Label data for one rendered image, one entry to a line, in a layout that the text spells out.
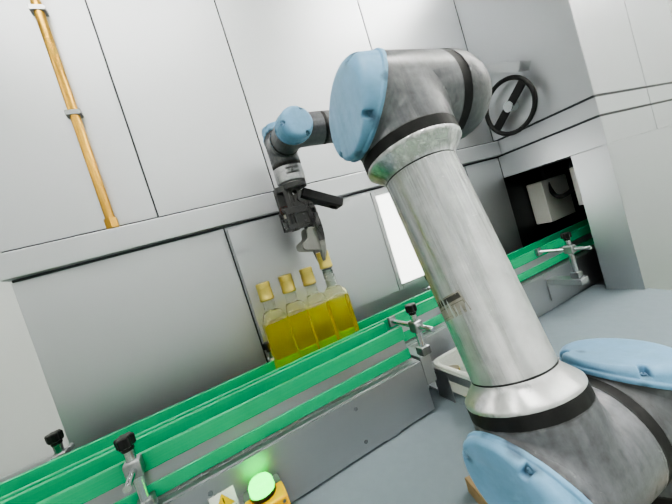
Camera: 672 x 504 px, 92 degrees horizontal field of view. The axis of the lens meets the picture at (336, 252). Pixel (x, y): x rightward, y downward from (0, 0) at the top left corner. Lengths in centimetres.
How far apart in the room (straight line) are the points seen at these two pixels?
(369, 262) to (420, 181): 71
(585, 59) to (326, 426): 131
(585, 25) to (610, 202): 57
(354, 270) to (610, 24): 121
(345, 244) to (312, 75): 56
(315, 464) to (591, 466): 52
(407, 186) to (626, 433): 30
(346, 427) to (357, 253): 51
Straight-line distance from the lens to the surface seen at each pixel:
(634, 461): 41
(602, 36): 156
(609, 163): 139
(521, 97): 151
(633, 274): 146
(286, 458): 74
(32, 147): 105
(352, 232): 103
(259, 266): 92
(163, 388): 98
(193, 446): 71
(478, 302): 34
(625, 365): 45
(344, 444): 78
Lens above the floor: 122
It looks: 3 degrees down
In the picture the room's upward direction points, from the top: 17 degrees counter-clockwise
